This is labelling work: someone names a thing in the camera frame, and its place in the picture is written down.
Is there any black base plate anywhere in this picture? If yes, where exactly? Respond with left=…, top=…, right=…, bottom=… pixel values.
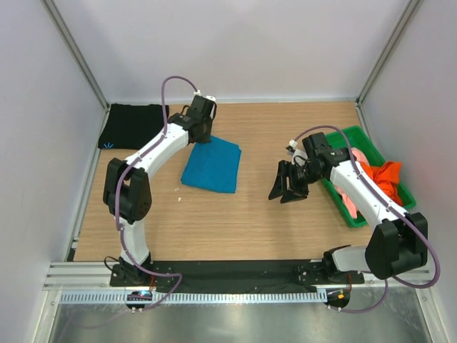
left=109, top=259, right=366, bottom=294

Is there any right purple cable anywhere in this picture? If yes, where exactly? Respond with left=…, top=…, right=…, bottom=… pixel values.
left=292, top=124, right=442, bottom=315

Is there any green plastic bin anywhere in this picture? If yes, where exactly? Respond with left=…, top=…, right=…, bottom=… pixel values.
left=323, top=126, right=416, bottom=227

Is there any pink t shirt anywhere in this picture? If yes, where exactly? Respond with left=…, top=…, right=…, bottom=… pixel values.
left=334, top=148, right=369, bottom=219

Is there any orange t shirt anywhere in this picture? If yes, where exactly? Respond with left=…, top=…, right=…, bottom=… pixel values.
left=361, top=161, right=403, bottom=206

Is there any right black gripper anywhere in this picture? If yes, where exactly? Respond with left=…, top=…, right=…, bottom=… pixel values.
left=268, top=159, right=324, bottom=204

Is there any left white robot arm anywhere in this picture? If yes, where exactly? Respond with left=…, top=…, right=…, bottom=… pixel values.
left=103, top=92, right=217, bottom=287

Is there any blue t shirt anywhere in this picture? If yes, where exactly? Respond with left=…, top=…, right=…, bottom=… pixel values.
left=181, top=136, right=241, bottom=194

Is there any aluminium frame rail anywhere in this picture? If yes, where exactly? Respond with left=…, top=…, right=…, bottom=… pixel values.
left=44, top=257, right=431, bottom=292

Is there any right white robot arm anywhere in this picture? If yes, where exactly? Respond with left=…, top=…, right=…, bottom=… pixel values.
left=268, top=132, right=428, bottom=283

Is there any folded black t shirt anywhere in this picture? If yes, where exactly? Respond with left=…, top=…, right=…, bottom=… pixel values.
left=98, top=104, right=164, bottom=150

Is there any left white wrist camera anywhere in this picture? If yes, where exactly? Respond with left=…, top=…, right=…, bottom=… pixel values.
left=194, top=89, right=216, bottom=102

